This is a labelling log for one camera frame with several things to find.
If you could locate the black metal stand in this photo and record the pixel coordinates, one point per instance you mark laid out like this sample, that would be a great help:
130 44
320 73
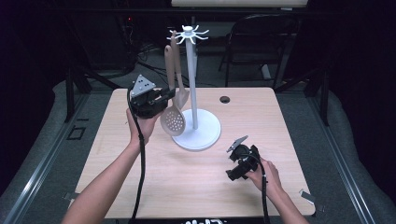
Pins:
69 93
325 102

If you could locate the black folding chair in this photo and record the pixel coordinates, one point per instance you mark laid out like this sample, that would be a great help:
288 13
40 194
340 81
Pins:
261 37

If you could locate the beige solid spatula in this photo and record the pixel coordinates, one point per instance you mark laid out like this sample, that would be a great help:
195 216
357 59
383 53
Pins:
182 96

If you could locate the person's left hand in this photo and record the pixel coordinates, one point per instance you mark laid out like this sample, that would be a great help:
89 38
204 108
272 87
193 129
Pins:
141 129

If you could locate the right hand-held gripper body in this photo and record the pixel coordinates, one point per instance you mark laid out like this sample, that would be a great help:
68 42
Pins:
247 155

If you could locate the aluminium floor rail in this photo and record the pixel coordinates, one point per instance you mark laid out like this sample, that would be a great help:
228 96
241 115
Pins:
348 183
29 186

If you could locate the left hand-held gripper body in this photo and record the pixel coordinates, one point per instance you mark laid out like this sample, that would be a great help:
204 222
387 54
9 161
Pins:
146 105

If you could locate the white utensil stand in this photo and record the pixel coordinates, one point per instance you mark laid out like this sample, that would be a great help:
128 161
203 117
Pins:
202 130

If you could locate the black device with white marks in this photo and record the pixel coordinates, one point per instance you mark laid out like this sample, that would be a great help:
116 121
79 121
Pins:
214 221

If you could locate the black table grommet hole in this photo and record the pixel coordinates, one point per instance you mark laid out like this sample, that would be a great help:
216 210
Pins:
224 100

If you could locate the beige perforated skimmer spoon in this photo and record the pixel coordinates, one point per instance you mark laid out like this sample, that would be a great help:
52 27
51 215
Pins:
172 121

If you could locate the person's right hand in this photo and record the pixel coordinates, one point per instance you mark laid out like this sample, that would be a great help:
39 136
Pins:
267 179

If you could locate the grey tape piece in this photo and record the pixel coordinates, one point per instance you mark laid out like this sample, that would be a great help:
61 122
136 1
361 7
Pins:
308 196
70 196

